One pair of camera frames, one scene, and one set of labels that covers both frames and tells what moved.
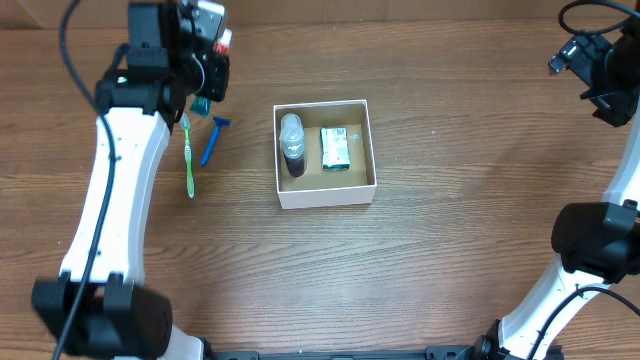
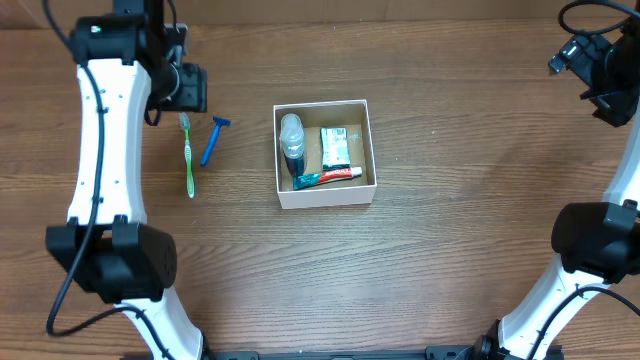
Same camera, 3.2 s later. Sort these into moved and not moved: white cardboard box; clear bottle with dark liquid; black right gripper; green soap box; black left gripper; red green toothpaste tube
Moved: red green toothpaste tube; black left gripper
Not moved: clear bottle with dark liquid; white cardboard box; green soap box; black right gripper
